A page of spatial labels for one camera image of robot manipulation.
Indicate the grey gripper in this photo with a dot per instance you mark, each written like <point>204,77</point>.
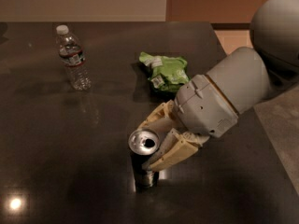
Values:
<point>204,104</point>

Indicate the redbull can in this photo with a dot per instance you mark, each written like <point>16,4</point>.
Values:
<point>143,143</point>

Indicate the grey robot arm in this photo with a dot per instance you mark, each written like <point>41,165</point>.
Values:
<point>249,76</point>

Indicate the green rice chip bag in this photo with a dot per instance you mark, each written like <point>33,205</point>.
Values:
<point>166,74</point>

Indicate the clear plastic water bottle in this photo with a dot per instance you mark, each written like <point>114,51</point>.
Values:
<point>72,55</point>

